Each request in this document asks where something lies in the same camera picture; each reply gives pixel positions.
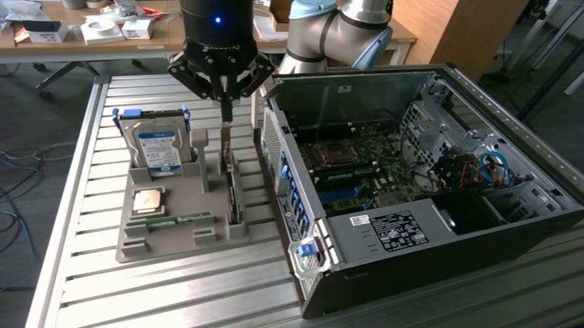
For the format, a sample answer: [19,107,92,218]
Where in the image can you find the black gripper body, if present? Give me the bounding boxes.
[181,0,257,83]

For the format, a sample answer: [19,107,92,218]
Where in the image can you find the Nvidia GPU card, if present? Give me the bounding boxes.
[221,121,244,227]

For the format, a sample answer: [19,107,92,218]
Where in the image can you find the blue expansion slot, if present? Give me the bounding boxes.
[319,189,367,203]

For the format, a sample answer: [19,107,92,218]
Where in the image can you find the white paper stack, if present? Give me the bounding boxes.
[253,15,289,42]

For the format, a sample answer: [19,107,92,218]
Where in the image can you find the small white box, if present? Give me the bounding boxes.
[122,18,154,40]

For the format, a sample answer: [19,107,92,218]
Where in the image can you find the hard disk in blue caddy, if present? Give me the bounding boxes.
[113,105,201,178]

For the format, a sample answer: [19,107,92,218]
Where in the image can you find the white box with round hole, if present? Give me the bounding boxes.
[81,18,126,46]

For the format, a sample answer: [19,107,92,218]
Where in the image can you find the wooden desk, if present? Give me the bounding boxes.
[0,0,419,74]

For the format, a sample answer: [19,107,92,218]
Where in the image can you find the CPU socket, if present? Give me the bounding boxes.
[315,139,361,168]

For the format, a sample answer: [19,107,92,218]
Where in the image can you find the black and white box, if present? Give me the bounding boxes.
[22,20,69,44]

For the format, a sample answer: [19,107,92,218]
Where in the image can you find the installed RAM stick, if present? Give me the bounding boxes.
[315,165,380,187]

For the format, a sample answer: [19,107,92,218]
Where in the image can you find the CPU chip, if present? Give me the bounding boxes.
[132,187,166,216]

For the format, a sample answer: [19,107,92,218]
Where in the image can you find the grey parts rack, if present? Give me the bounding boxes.
[117,128,257,264]

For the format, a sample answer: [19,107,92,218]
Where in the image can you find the green motherboard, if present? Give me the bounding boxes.
[296,126,439,218]

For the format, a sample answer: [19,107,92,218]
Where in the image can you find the metal disk bay cage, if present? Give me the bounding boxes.
[402,98,471,168]

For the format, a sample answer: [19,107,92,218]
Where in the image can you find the green RAM stick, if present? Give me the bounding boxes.
[128,212,214,229]

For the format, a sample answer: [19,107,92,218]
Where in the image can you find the wooden cabinet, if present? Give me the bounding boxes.
[392,0,534,83]

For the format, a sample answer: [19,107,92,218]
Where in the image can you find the grey power supply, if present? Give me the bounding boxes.
[319,200,458,271]

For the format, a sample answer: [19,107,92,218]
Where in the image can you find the black open PC case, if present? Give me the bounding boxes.
[252,63,584,320]

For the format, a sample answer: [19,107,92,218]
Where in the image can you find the blue floor cables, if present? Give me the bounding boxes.
[0,141,77,291]

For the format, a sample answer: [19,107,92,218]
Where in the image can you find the blue SATA wire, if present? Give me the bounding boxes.
[479,150,515,187]

